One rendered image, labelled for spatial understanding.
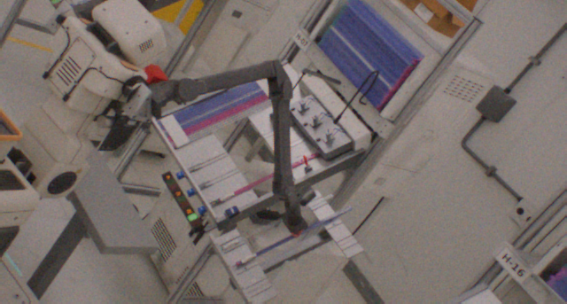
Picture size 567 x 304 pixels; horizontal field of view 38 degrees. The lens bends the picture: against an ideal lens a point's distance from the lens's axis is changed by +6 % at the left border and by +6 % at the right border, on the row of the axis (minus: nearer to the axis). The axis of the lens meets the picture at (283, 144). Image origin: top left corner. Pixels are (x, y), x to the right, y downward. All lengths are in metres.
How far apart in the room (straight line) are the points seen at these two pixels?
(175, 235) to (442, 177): 1.78
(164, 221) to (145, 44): 1.51
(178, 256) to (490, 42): 2.26
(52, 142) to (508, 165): 2.72
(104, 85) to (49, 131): 0.32
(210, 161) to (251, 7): 1.38
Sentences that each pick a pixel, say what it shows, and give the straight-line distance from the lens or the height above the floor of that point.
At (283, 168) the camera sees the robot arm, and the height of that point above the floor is 1.15.
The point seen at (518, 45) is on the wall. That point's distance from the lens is 4.82.
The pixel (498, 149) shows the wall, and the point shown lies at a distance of 4.72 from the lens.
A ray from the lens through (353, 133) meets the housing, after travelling 3.34.
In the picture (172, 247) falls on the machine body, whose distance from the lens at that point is 3.89.
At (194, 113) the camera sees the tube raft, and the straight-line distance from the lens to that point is 3.61.
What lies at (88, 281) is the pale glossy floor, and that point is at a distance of 3.78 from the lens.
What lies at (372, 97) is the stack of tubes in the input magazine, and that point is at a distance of 3.33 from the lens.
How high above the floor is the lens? 2.20
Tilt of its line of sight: 20 degrees down
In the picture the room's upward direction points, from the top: 36 degrees clockwise
